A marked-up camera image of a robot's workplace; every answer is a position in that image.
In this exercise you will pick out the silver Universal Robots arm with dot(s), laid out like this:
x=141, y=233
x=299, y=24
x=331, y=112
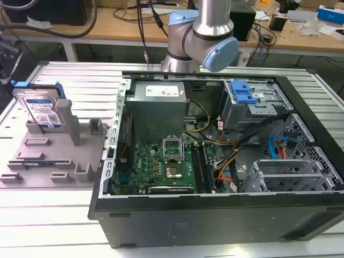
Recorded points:
x=207, y=29

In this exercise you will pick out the hard disk in blue carrier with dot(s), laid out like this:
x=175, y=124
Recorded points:
x=40, y=107

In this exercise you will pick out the grey power supply unit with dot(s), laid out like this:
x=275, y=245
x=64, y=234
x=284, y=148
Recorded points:
x=158, y=107

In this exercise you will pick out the green motherboard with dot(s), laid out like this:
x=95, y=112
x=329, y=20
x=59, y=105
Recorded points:
x=164, y=166

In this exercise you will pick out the CPU chip with gold contacts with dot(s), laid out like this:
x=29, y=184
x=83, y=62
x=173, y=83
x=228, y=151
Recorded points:
x=173, y=172

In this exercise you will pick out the black RAM slot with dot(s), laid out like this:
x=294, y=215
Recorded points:
x=207, y=165
x=198, y=166

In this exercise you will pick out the graphics card with black shroud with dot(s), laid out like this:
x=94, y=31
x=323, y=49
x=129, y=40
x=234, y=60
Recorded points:
x=170, y=189

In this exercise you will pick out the blue drive bay latch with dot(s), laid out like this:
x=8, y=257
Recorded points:
x=244, y=92

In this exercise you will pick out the silver drive cage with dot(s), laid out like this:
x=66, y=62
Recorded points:
x=250, y=107

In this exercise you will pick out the black open PC case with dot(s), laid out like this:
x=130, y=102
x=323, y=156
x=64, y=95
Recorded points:
x=215, y=220

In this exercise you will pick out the wooden desk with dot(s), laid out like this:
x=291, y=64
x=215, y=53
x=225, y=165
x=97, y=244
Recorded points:
x=134, y=24

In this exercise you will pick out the grey parts rack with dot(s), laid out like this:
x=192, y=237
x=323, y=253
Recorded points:
x=53, y=158

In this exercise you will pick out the black box on desk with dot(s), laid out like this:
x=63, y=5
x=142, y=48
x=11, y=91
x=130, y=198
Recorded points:
x=243, y=21

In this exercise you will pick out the small black cube device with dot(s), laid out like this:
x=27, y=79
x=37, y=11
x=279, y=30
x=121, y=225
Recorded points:
x=277, y=22

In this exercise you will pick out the clear plastic packaging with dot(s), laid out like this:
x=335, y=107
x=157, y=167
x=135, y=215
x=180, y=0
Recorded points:
x=309, y=26

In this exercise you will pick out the blue cardboard box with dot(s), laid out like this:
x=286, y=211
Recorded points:
x=330, y=13

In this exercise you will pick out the CPU socket with metal frame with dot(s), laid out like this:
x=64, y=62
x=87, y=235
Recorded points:
x=172, y=149

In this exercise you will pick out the silver disk bay bracket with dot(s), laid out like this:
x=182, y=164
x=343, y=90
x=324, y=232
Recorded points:
x=285, y=174

